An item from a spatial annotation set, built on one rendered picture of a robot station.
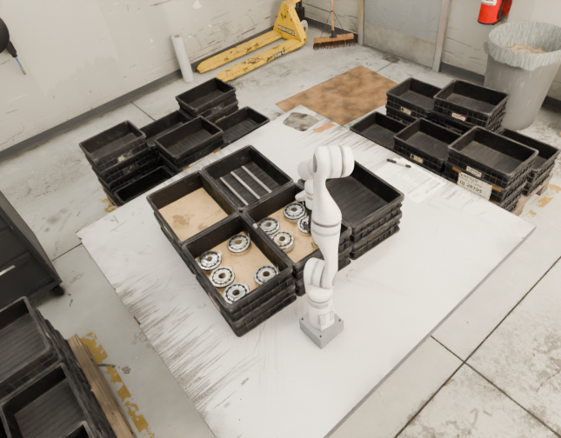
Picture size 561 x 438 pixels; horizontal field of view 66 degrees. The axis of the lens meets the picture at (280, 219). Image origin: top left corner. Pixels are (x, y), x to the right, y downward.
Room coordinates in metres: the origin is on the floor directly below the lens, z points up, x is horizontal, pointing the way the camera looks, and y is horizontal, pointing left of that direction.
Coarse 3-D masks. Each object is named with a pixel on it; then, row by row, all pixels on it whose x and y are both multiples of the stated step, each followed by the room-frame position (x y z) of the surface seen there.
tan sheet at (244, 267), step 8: (216, 248) 1.27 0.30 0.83; (224, 248) 1.26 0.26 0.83; (256, 248) 1.23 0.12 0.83; (224, 256) 1.21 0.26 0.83; (232, 256) 1.20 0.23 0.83; (240, 256) 1.19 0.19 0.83; (248, 256) 1.18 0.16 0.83; (256, 256) 1.18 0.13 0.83; (264, 256) 1.17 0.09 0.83; (224, 264) 1.16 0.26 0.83; (232, 264) 1.16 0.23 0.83; (240, 264) 1.15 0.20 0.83; (248, 264) 1.14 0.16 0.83; (256, 264) 1.14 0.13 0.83; (264, 264) 1.13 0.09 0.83; (272, 264) 1.12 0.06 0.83; (240, 272) 1.11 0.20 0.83; (248, 272) 1.10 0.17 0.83; (240, 280) 1.07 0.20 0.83; (248, 280) 1.06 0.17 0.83
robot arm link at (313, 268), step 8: (312, 264) 0.88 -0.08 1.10; (320, 264) 0.87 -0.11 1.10; (304, 272) 0.86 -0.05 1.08; (312, 272) 0.85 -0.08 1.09; (320, 272) 0.84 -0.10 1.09; (304, 280) 0.85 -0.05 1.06; (312, 280) 0.84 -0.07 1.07; (312, 288) 0.86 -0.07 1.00; (320, 288) 0.86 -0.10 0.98; (312, 296) 0.84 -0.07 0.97; (320, 296) 0.83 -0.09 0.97; (328, 296) 0.83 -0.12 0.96
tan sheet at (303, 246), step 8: (272, 216) 1.40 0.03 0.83; (280, 216) 1.39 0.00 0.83; (280, 224) 1.34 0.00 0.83; (288, 224) 1.33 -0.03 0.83; (296, 224) 1.32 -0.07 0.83; (296, 232) 1.28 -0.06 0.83; (296, 240) 1.23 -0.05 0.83; (304, 240) 1.22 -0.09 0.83; (312, 240) 1.22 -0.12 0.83; (296, 248) 1.19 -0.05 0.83; (304, 248) 1.18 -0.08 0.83; (312, 248) 1.17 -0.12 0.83; (296, 256) 1.14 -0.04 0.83
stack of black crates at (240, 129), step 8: (240, 112) 2.95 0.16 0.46; (248, 112) 2.98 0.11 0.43; (256, 112) 2.88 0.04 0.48; (224, 120) 2.87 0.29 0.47; (232, 120) 2.91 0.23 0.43; (240, 120) 2.94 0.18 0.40; (248, 120) 2.95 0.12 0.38; (256, 120) 2.90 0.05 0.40; (264, 120) 2.80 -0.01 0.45; (224, 128) 2.86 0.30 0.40; (232, 128) 2.88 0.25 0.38; (240, 128) 2.86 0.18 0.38; (248, 128) 2.85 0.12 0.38; (256, 128) 2.68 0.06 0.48; (224, 136) 2.78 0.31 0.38; (232, 136) 2.77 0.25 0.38; (240, 136) 2.60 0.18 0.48
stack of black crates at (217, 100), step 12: (204, 84) 3.27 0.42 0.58; (216, 84) 3.32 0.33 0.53; (228, 84) 3.17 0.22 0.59; (180, 96) 3.14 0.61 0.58; (192, 96) 3.19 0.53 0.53; (204, 96) 3.24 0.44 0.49; (216, 96) 3.21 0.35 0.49; (228, 96) 3.06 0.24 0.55; (180, 108) 3.10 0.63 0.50; (192, 108) 2.91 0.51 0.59; (204, 108) 2.94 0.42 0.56; (216, 108) 2.98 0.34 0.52; (228, 108) 3.03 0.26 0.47; (216, 120) 2.96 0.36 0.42
